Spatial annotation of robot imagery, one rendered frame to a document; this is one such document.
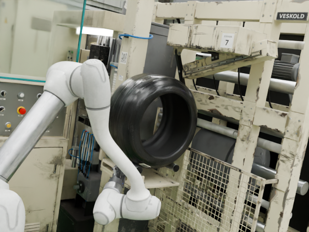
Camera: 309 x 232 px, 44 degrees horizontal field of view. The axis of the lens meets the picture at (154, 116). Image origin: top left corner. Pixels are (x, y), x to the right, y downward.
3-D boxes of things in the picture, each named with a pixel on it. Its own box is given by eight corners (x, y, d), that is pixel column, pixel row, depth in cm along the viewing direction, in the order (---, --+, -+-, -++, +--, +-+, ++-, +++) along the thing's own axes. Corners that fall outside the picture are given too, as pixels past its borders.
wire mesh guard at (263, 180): (147, 227, 285) (163, 136, 275) (149, 226, 287) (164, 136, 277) (238, 297, 216) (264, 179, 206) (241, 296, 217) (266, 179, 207)
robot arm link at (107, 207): (101, 204, 179) (128, 206, 177) (90, 228, 166) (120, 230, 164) (98, 186, 174) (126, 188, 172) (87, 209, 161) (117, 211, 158)
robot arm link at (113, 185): (104, 204, 179) (108, 195, 184) (123, 202, 177) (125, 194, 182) (98, 188, 175) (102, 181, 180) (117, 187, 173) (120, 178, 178)
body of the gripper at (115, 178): (103, 181, 180) (109, 169, 188) (109, 195, 184) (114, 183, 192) (118, 180, 178) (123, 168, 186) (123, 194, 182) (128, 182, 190)
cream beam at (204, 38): (165, 45, 254) (168, 23, 252) (192, 50, 269) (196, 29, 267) (233, 53, 207) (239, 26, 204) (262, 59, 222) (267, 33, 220)
